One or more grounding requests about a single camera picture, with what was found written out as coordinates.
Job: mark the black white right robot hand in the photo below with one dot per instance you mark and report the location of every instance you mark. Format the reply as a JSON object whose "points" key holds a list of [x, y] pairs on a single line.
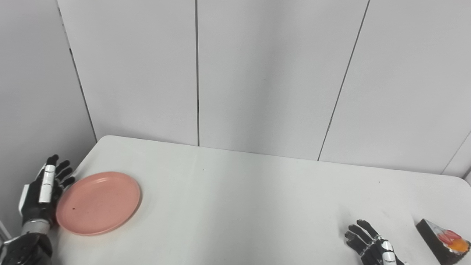
{"points": [[375, 252]]}

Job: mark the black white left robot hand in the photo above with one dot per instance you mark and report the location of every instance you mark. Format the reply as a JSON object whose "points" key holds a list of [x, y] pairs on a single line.
{"points": [[38, 202]]}

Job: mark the pink round plate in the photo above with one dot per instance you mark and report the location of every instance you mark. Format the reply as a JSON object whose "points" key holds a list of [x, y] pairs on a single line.
{"points": [[99, 202]]}

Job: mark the chocolate cake slice with fruit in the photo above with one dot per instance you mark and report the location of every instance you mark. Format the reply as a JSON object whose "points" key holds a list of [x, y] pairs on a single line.
{"points": [[436, 244]]}

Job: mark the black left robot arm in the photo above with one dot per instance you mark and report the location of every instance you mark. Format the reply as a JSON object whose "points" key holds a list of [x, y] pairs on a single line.
{"points": [[27, 246]]}

